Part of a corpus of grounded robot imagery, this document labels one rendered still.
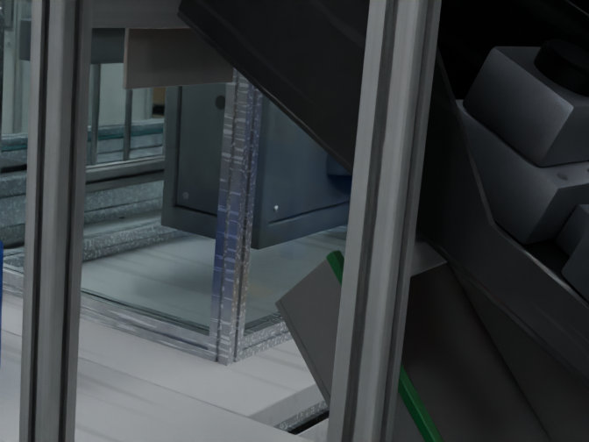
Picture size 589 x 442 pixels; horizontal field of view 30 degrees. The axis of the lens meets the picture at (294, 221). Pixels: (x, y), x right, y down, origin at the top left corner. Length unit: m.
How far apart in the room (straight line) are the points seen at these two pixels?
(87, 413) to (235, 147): 0.34
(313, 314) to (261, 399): 0.77
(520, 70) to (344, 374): 0.14
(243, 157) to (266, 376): 0.26
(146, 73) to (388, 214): 0.20
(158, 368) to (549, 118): 0.92
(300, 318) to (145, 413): 0.72
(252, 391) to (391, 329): 0.85
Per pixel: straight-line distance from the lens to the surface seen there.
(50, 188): 0.50
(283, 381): 1.30
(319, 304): 0.47
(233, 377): 1.30
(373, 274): 0.41
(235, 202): 1.28
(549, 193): 0.44
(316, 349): 0.48
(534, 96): 0.45
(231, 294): 1.30
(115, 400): 1.22
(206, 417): 1.18
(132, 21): 0.53
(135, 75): 0.55
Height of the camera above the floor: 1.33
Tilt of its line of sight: 13 degrees down
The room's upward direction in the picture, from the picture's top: 5 degrees clockwise
